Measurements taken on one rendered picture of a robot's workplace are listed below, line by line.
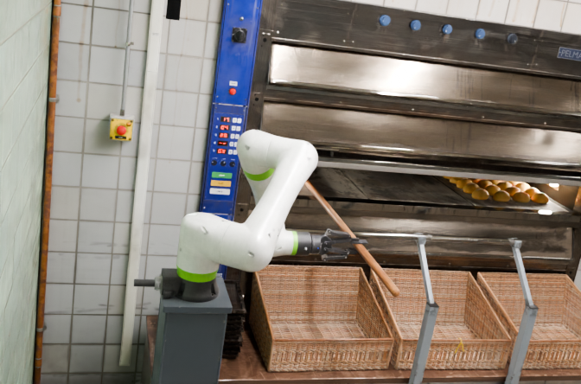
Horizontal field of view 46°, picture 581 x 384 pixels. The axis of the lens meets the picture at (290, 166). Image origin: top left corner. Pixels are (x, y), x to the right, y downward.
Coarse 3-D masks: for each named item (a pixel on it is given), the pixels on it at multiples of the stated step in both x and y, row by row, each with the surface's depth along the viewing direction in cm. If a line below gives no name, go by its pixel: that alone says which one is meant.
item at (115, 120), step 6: (114, 114) 284; (114, 120) 280; (120, 120) 281; (126, 120) 281; (132, 120) 282; (114, 126) 281; (126, 126) 282; (132, 126) 283; (108, 132) 282; (114, 132) 282; (126, 132) 283; (132, 132) 284; (108, 138) 282; (114, 138) 282; (120, 138) 283; (126, 138) 284; (132, 138) 285
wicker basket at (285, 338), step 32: (256, 288) 313; (288, 288) 324; (320, 288) 329; (352, 288) 334; (256, 320) 309; (288, 320) 326; (320, 320) 330; (352, 320) 334; (384, 320) 305; (288, 352) 284; (320, 352) 304; (352, 352) 292; (384, 352) 297
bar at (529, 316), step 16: (416, 240) 299; (432, 240) 299; (448, 240) 301; (464, 240) 303; (480, 240) 305; (496, 240) 307; (512, 240) 309; (528, 288) 301; (432, 304) 283; (528, 304) 297; (432, 320) 284; (528, 320) 296; (528, 336) 299; (416, 352) 291; (416, 368) 290; (512, 368) 304
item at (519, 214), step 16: (336, 208) 325; (352, 208) 327; (368, 208) 329; (384, 208) 331; (400, 208) 333; (416, 208) 335; (432, 208) 338; (448, 208) 340; (464, 208) 342; (480, 208) 346; (496, 208) 351; (512, 208) 355
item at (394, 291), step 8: (312, 184) 333; (312, 192) 326; (320, 200) 314; (328, 208) 304; (336, 216) 294; (336, 224) 291; (344, 224) 286; (360, 248) 264; (368, 256) 256; (368, 264) 254; (376, 264) 250; (376, 272) 246; (384, 272) 244; (384, 280) 239; (392, 288) 233
